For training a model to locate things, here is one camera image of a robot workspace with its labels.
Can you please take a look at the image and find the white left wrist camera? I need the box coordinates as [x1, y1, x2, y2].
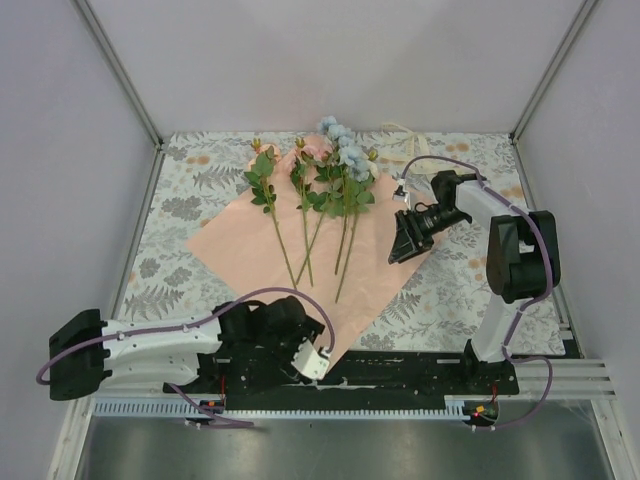
[291, 341, 330, 380]

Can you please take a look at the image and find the green leafy rose stem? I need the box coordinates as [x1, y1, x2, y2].
[315, 147, 379, 303]

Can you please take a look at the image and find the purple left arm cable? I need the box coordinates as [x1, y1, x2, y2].
[35, 285, 337, 430]

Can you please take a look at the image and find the floral patterned table mat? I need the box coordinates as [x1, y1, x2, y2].
[110, 130, 566, 352]

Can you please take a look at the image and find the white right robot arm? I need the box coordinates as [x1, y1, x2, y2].
[388, 170, 561, 394]

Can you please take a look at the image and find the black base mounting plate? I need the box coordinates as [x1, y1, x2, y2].
[180, 344, 520, 408]

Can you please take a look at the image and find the blue fake hydrangea stem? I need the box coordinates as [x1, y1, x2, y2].
[316, 116, 375, 274]

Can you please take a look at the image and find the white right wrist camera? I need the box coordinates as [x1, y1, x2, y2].
[392, 181, 412, 209]

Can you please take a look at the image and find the orange fake rose stem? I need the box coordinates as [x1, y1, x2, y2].
[244, 137, 297, 289]

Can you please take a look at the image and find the cream ribbon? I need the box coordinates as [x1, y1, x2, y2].
[378, 122, 431, 173]

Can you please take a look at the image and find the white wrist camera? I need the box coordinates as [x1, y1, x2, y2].
[392, 181, 412, 209]
[291, 341, 330, 380]

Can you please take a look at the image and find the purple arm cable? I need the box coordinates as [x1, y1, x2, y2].
[35, 285, 337, 430]
[398, 155, 556, 434]

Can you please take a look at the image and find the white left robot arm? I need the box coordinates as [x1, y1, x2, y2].
[36, 295, 331, 401]

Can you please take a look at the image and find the pink fake rose stem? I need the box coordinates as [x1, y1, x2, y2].
[289, 135, 332, 287]

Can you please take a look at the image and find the pink wrapping paper sheet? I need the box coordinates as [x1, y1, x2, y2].
[184, 133, 435, 371]

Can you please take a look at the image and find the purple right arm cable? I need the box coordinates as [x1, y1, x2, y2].
[398, 155, 556, 434]

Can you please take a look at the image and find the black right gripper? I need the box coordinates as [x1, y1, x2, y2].
[388, 206, 469, 264]

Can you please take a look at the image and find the white slotted cable duct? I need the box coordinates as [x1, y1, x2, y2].
[93, 397, 497, 421]

